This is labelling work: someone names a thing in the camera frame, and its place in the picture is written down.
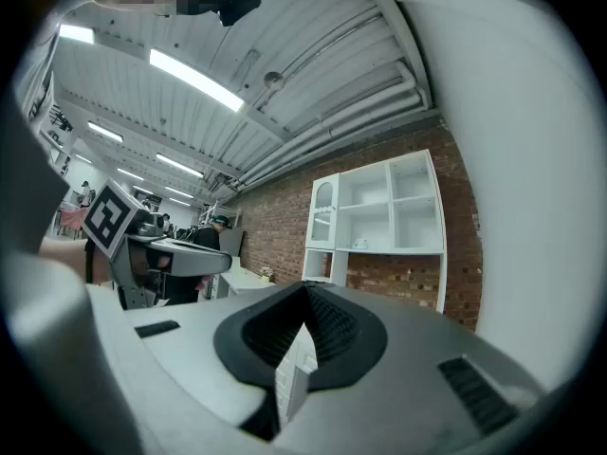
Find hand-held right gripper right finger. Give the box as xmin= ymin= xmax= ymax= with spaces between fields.
xmin=272 ymin=281 xmax=549 ymax=455

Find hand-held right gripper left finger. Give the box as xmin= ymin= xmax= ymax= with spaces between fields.
xmin=87 ymin=280 xmax=309 ymax=455

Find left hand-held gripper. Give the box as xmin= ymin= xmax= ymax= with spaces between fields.
xmin=81 ymin=177 xmax=233 ymax=310

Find person's left forearm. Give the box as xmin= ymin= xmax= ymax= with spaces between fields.
xmin=36 ymin=235 xmax=114 ymax=286

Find white low side table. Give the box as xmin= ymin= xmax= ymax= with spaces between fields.
xmin=208 ymin=266 xmax=286 ymax=300

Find ribbed glass cabinet door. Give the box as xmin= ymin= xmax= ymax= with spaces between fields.
xmin=305 ymin=173 xmax=340 ymax=250

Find pink cloth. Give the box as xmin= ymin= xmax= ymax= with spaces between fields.
xmin=56 ymin=206 xmax=90 ymax=239

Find white shelf cabinet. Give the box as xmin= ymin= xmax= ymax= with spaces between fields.
xmin=302 ymin=148 xmax=450 ymax=315

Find ceiling light panels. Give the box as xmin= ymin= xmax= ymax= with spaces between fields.
xmin=56 ymin=22 xmax=248 ymax=208

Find white ceiling pipes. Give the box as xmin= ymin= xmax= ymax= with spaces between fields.
xmin=227 ymin=59 xmax=433 ymax=193

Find metal bunk frame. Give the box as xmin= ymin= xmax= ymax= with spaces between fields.
xmin=197 ymin=200 xmax=243 ymax=228

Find black wrist strap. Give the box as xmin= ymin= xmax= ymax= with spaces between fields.
xmin=83 ymin=238 xmax=97 ymax=284

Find black head-mounted camera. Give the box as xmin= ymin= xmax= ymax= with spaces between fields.
xmin=216 ymin=0 xmax=264 ymax=27

